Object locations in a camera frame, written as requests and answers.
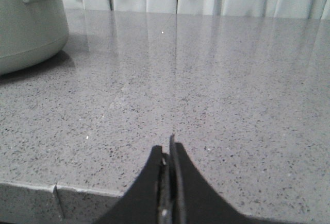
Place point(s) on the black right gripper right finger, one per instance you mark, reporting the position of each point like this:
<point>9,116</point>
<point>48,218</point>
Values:
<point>195,201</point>

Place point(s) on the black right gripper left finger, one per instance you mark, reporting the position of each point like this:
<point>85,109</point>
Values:
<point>140,202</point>

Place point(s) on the pale green electric cooking pot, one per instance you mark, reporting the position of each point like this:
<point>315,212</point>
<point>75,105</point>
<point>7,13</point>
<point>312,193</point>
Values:
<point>32,31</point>

